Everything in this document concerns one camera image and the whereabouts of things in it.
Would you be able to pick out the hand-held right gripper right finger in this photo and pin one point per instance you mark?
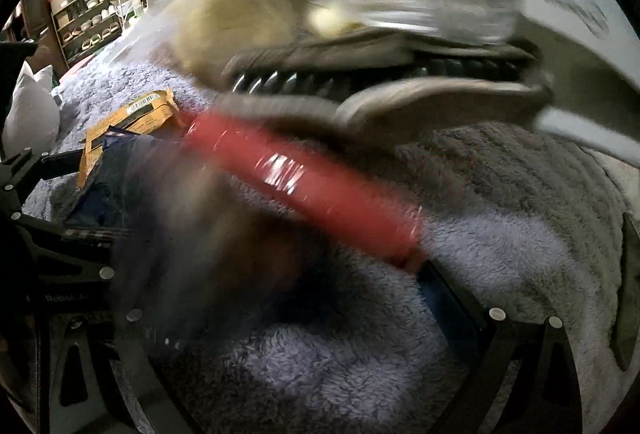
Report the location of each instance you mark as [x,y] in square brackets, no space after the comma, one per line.
[450,309]

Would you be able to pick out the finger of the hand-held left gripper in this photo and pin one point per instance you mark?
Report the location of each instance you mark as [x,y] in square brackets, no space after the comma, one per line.
[50,167]
[60,246]

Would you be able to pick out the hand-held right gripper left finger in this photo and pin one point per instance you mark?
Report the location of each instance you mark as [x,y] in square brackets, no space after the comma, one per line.
[145,364]

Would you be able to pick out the blue striped snack packet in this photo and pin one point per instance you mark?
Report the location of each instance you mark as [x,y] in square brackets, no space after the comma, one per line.
[115,179]

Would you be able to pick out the orange snack packet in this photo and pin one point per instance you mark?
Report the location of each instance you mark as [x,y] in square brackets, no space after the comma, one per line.
[125,114]

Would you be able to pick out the red snack packet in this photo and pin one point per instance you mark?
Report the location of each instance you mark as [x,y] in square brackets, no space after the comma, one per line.
[310,184]

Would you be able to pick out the clear bread bag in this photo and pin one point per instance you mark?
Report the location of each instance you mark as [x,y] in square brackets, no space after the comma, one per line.
[225,14]

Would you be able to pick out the white pillow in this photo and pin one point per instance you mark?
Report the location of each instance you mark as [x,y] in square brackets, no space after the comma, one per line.
[30,114]

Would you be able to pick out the purple fleece blanket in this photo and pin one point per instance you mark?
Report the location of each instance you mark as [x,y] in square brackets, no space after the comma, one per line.
[325,364]

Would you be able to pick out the wooden shoe shelf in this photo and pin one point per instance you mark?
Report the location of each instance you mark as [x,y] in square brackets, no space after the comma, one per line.
[85,14]

